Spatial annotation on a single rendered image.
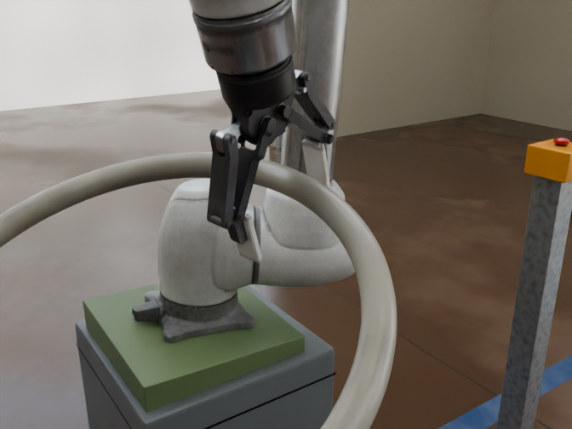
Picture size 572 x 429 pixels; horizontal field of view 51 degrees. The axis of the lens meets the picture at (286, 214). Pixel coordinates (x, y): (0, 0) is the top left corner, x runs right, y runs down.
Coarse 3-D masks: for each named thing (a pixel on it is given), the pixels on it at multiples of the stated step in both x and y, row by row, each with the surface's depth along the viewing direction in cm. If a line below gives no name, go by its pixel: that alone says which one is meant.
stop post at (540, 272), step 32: (544, 160) 157; (544, 192) 161; (544, 224) 163; (544, 256) 165; (544, 288) 168; (512, 320) 178; (544, 320) 173; (512, 352) 180; (544, 352) 179; (512, 384) 183; (512, 416) 185
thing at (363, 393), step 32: (160, 160) 71; (192, 160) 70; (64, 192) 70; (96, 192) 71; (288, 192) 65; (320, 192) 62; (0, 224) 67; (32, 224) 69; (352, 224) 58; (352, 256) 56; (384, 256) 55; (384, 288) 51; (384, 320) 49; (384, 352) 47; (352, 384) 45; (384, 384) 45; (352, 416) 43
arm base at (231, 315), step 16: (144, 304) 118; (160, 304) 117; (176, 304) 114; (224, 304) 116; (240, 304) 123; (144, 320) 117; (160, 320) 117; (176, 320) 115; (192, 320) 114; (208, 320) 115; (224, 320) 117; (240, 320) 118; (176, 336) 112; (192, 336) 114
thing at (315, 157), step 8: (304, 144) 71; (312, 144) 71; (320, 144) 70; (304, 152) 72; (312, 152) 71; (320, 152) 70; (312, 160) 72; (320, 160) 71; (312, 168) 73; (320, 168) 72; (312, 176) 74; (320, 176) 73; (328, 176) 73; (328, 184) 74
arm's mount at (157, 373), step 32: (96, 320) 117; (128, 320) 118; (256, 320) 121; (128, 352) 108; (160, 352) 109; (192, 352) 109; (224, 352) 110; (256, 352) 111; (288, 352) 116; (128, 384) 107; (160, 384) 101; (192, 384) 105
